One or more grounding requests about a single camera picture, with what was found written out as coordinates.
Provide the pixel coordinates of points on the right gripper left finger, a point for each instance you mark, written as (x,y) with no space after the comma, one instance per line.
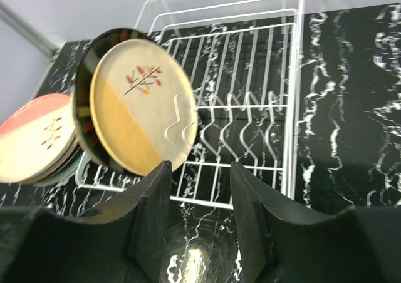
(120,240)

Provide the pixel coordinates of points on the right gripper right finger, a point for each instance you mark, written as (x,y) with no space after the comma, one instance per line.
(281,240)

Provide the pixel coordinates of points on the black plate with colour stripes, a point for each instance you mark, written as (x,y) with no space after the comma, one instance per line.
(80,99)

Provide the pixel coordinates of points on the cream yellow leaf plate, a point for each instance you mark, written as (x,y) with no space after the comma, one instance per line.
(143,107)

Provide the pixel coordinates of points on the large teal bottom plate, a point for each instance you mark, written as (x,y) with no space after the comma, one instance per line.
(65,173)

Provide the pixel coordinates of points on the brown rimmed plate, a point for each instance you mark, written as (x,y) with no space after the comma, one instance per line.
(76,152)

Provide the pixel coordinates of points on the cream pink leaf plate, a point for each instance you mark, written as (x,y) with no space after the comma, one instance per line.
(36,138)

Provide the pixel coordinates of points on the white wire dish rack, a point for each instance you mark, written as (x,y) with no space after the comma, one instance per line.
(243,58)

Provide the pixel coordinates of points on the left aluminium frame post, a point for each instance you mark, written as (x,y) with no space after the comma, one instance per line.
(27,31)

